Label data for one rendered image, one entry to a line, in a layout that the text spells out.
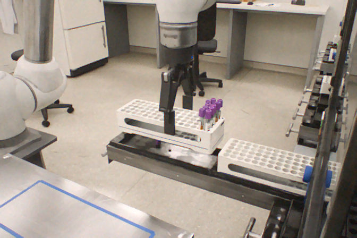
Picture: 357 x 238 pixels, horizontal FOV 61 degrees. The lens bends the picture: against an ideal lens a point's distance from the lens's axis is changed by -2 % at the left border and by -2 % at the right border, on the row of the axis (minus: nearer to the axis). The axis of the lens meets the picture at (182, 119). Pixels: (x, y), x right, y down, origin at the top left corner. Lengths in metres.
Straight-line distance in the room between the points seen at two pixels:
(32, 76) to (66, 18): 2.76
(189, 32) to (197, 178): 0.38
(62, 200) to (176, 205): 1.23
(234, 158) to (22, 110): 0.78
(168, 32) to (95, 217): 0.44
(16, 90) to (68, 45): 2.87
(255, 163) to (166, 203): 1.21
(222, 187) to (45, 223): 0.42
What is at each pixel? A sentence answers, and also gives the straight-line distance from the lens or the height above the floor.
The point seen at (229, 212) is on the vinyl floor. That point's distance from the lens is 1.89.
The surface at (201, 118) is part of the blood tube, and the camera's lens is 0.76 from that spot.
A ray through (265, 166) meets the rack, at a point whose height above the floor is 0.87.
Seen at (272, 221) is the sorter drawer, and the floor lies 0.82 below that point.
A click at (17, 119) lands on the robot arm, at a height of 0.81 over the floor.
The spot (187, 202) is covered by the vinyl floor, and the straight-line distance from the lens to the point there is 1.94.
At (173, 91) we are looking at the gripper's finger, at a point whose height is 1.01.
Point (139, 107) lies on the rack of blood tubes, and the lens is 0.91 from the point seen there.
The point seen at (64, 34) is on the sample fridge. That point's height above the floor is 0.55.
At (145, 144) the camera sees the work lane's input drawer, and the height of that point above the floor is 0.80.
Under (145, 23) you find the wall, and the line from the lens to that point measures 5.08.
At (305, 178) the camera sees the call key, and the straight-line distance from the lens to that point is 0.55.
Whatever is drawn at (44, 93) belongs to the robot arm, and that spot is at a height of 0.86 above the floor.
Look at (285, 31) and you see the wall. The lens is 4.28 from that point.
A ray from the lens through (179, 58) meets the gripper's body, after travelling 0.75.
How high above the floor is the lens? 1.30
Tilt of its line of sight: 27 degrees down
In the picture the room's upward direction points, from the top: straight up
